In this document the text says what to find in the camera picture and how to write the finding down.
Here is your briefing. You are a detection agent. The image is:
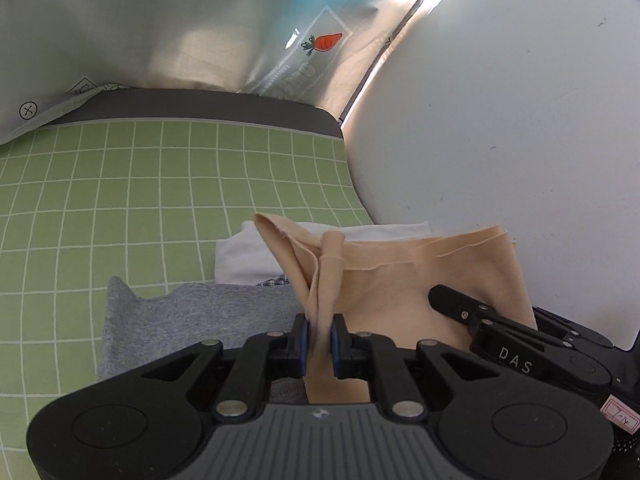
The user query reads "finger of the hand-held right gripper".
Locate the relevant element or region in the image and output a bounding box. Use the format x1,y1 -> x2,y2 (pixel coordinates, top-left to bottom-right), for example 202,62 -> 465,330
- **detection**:
429,284 -> 507,335
532,305 -> 616,350

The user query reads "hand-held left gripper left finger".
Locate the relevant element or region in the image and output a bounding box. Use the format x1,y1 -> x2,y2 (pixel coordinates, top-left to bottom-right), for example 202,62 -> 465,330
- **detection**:
140,312 -> 313,418

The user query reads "folded grey sweater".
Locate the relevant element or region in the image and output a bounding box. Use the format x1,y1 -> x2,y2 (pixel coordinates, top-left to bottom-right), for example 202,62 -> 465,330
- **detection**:
95,275 -> 311,406

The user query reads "green grid mat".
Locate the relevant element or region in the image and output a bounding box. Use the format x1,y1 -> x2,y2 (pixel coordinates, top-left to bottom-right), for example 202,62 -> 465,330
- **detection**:
0,117 -> 373,480

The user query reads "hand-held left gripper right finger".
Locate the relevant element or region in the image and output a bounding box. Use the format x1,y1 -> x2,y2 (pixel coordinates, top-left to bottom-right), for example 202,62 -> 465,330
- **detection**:
327,312 -> 501,418

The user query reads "beige long-sleeve shirt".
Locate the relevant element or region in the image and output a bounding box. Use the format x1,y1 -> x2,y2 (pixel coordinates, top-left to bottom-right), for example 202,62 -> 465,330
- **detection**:
254,211 -> 538,406

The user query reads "folded white garment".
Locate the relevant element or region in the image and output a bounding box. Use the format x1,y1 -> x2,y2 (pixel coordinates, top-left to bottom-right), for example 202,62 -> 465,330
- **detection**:
215,220 -> 433,288

